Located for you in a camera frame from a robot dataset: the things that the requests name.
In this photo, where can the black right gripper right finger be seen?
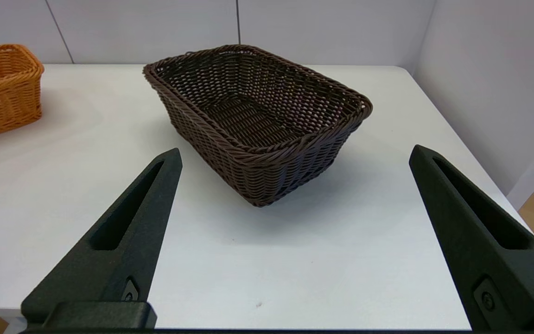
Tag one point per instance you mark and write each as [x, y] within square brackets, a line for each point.
[517, 278]

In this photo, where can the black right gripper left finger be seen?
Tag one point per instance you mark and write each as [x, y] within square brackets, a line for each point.
[123, 260]

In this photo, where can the dark brown wicker basket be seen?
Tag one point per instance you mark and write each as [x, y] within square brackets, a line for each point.
[271, 178]

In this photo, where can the orange wicker basket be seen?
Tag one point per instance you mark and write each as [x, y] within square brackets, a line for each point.
[3, 99]

